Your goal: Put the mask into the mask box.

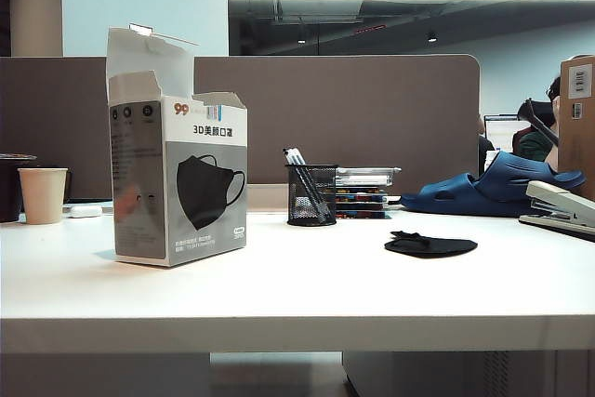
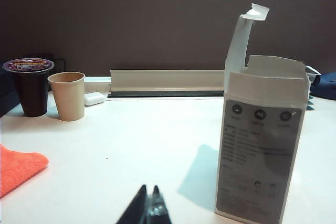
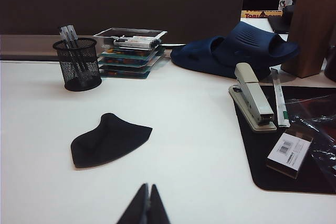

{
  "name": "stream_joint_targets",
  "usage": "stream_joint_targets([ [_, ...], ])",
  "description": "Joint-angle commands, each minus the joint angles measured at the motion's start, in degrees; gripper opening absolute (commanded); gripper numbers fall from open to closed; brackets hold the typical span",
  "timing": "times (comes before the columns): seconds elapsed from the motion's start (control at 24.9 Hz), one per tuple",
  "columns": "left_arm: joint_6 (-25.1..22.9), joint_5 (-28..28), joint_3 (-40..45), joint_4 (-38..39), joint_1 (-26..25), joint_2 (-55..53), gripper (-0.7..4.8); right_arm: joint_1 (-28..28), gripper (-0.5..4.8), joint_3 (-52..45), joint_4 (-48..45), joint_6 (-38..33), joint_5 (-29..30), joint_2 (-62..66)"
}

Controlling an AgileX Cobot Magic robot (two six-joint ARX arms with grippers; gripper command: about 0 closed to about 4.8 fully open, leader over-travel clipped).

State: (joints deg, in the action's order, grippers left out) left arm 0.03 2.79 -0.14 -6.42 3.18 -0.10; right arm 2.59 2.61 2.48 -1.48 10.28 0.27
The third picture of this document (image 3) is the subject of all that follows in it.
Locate beige metal stapler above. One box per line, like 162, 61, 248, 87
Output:
228, 62, 278, 133

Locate clear plastic bag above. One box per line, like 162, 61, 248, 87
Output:
285, 94, 336, 179

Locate brown desk partition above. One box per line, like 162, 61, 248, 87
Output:
0, 0, 246, 36

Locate tilted blue rubber slipper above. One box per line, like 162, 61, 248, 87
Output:
217, 21, 301, 71

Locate black face mask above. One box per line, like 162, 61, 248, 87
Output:
70, 112, 153, 169

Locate clear plastic tray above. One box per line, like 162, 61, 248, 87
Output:
93, 27, 168, 50

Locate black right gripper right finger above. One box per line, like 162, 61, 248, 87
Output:
150, 183, 172, 224

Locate black office chair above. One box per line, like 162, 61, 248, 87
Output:
267, 0, 298, 34

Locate yellow Toblerone box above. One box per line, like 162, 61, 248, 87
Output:
240, 9, 284, 20

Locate pens in holder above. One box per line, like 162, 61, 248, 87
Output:
58, 26, 71, 49

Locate clear pen with black cap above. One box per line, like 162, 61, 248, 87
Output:
65, 25, 76, 49
70, 26, 79, 48

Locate brown cardboard box with label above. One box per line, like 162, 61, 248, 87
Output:
280, 0, 336, 78

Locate colourful thin book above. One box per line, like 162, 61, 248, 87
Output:
101, 46, 165, 57
98, 52, 163, 65
99, 68, 156, 81
99, 60, 159, 73

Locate black mesh pen holder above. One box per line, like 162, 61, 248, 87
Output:
52, 37, 102, 92

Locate small box with barcode label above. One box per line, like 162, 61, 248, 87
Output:
265, 126, 314, 180

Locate flat-lying blue rubber slipper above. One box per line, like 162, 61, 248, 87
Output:
170, 36, 271, 80

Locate ruler in clear sleeve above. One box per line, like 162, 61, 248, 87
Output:
270, 68, 291, 128

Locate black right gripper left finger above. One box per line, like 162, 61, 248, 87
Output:
115, 183, 151, 224

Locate black desk mat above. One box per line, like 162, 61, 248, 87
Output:
233, 84, 336, 196

